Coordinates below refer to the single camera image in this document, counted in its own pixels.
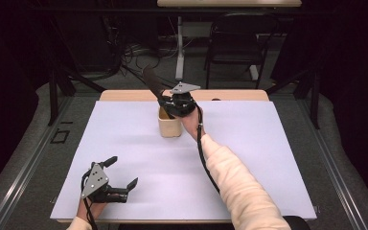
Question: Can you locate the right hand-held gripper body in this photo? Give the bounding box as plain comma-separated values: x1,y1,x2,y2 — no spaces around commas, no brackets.
169,81,202,119

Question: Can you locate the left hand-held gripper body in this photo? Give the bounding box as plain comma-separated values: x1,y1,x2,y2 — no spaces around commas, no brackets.
80,161,129,204

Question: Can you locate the beige square cup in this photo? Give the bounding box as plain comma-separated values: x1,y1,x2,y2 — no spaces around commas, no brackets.
157,106,183,139

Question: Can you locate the black spatula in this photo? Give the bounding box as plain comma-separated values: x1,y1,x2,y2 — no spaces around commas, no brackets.
142,64,174,120

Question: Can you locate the person's right hand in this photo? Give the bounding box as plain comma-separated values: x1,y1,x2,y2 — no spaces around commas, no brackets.
179,107,207,142

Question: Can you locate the person's left hand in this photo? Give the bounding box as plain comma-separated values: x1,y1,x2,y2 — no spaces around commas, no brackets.
76,199,108,222

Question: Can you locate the white table mat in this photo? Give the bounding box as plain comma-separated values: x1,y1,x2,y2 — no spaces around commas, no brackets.
50,100,317,221

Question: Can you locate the wooden table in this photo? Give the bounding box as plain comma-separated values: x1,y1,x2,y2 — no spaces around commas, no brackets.
57,89,314,224

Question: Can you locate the black folding chair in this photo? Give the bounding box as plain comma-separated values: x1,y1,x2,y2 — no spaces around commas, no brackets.
203,12,281,91

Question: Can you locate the black metal stand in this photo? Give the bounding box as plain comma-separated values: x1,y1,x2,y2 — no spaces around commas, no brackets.
47,66,107,127
264,66,322,130

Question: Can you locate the light background desk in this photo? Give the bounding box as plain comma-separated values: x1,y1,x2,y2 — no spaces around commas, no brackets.
156,0,303,81

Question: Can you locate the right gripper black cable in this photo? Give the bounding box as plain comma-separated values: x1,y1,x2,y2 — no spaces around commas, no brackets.
194,102,221,196

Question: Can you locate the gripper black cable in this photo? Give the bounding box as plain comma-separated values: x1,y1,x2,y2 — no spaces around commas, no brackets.
80,172,99,230
194,102,221,196

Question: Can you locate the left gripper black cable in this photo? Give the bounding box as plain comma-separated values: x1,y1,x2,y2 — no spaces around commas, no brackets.
80,172,99,230

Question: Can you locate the tangle of floor cables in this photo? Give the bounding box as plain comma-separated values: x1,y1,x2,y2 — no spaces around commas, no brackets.
120,40,193,91

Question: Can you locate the metal floor rail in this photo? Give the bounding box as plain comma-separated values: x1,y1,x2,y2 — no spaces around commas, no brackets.
0,95,75,230
296,95,368,230

